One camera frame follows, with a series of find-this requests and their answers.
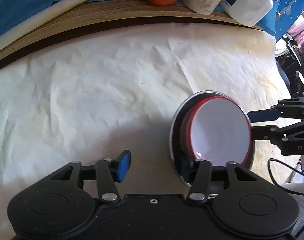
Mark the steel bowl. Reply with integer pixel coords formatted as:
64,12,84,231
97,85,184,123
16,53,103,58
169,90,255,177

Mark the wooden cutting board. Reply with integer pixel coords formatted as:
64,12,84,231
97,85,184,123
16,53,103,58
0,0,264,67

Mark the white rolling pin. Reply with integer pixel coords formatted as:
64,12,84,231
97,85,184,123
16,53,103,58
0,0,88,51

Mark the cream paper table cover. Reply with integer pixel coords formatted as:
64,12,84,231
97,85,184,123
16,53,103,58
0,23,290,239

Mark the blue dotted fabric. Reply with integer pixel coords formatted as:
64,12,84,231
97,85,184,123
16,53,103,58
258,0,304,41

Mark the white red-rimmed bowl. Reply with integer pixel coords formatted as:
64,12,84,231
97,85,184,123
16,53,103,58
180,96,240,161
181,96,252,166

